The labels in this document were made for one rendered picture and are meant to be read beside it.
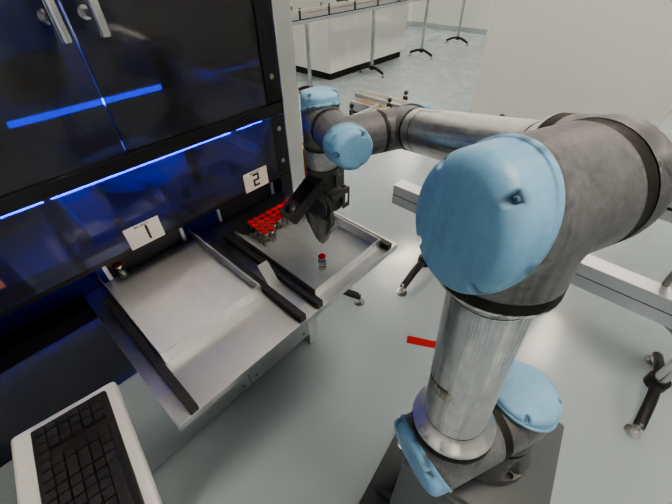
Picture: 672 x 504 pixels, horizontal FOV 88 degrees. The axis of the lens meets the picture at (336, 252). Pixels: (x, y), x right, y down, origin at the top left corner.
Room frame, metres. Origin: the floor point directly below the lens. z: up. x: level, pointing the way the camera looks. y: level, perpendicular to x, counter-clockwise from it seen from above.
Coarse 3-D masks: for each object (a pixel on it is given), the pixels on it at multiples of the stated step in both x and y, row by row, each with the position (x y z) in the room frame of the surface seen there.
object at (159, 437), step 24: (120, 384) 0.50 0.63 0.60; (144, 384) 0.53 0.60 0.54; (240, 384) 0.72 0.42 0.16; (144, 408) 0.50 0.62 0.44; (216, 408) 0.63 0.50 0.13; (144, 432) 0.47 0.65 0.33; (168, 432) 0.51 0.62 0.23; (192, 432) 0.55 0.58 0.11; (168, 456) 0.47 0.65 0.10; (0, 480) 0.27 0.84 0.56
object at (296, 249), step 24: (336, 216) 0.87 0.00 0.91; (240, 240) 0.78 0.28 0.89; (288, 240) 0.80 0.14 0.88; (312, 240) 0.79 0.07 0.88; (336, 240) 0.79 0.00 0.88; (360, 240) 0.79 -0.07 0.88; (288, 264) 0.69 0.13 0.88; (312, 264) 0.69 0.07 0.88; (336, 264) 0.69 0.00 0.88; (312, 288) 0.57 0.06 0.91
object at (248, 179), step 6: (258, 168) 0.93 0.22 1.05; (264, 168) 0.94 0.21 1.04; (246, 174) 0.90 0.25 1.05; (252, 174) 0.91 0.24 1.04; (264, 174) 0.94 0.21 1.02; (246, 180) 0.89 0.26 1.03; (252, 180) 0.91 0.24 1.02; (258, 180) 0.92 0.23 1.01; (264, 180) 0.94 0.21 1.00; (246, 186) 0.89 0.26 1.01; (252, 186) 0.90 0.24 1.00; (258, 186) 0.92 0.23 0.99; (246, 192) 0.89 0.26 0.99
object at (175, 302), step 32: (160, 256) 0.74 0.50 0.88; (192, 256) 0.73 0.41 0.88; (128, 288) 0.61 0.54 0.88; (160, 288) 0.61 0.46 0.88; (192, 288) 0.61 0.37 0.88; (224, 288) 0.61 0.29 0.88; (256, 288) 0.58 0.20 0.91; (160, 320) 0.51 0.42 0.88; (192, 320) 0.51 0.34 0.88; (224, 320) 0.50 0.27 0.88; (160, 352) 0.40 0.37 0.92
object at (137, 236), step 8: (144, 224) 0.67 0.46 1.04; (152, 224) 0.69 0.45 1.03; (160, 224) 0.70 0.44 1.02; (128, 232) 0.65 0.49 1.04; (136, 232) 0.66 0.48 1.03; (144, 232) 0.67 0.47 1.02; (152, 232) 0.68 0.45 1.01; (160, 232) 0.69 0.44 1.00; (128, 240) 0.64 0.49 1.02; (136, 240) 0.65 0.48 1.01; (144, 240) 0.66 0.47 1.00; (152, 240) 0.68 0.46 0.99; (136, 248) 0.65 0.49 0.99
